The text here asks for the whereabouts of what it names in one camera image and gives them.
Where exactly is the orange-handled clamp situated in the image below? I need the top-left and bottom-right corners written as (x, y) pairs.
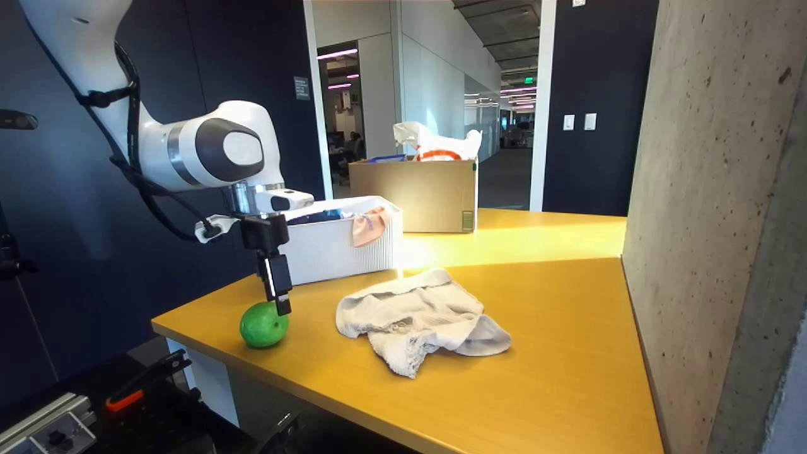
top-left (102, 350), bottom-right (191, 417)

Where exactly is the green apple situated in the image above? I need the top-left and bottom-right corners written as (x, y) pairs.
top-left (236, 301), bottom-right (293, 350)

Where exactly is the grey concrete pillar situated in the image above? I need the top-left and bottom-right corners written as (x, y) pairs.
top-left (621, 0), bottom-right (807, 454)

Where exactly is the peach pink cloth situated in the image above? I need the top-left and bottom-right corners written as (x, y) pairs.
top-left (347, 208), bottom-right (390, 250)

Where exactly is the white table leg panel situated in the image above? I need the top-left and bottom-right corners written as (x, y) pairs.
top-left (164, 338), bottom-right (242, 426)

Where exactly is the aluminium rail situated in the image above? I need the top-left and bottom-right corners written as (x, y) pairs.
top-left (0, 390), bottom-right (95, 454)

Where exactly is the white plastic bag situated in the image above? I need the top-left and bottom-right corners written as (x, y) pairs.
top-left (390, 119), bottom-right (486, 165)

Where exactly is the black wall bracket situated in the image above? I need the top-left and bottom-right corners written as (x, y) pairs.
top-left (0, 109), bottom-right (39, 134)

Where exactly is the brown cardboard box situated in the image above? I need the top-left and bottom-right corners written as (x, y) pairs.
top-left (347, 157), bottom-right (478, 238)

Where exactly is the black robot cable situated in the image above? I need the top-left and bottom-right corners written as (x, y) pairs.
top-left (76, 41), bottom-right (255, 248)

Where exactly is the beige towel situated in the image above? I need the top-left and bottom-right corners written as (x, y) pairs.
top-left (332, 267), bottom-right (513, 382)

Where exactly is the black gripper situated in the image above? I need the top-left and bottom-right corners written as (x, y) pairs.
top-left (236, 211), bottom-right (295, 317)

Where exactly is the white ribbed plastic basket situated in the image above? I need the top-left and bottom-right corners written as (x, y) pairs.
top-left (279, 195), bottom-right (406, 288)

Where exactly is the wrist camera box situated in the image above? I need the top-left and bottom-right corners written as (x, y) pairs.
top-left (269, 190), bottom-right (317, 215)

